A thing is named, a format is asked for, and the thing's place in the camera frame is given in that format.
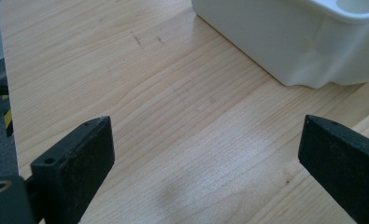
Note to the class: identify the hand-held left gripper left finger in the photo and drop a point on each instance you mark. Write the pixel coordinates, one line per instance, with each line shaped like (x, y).
(76, 168)

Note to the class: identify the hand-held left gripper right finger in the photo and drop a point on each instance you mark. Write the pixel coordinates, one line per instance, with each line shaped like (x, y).
(344, 165)

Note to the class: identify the white plastic bin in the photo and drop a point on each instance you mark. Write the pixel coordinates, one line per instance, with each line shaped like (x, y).
(285, 34)

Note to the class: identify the yellow black tape strip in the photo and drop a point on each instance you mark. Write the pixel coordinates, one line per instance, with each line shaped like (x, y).
(7, 123)

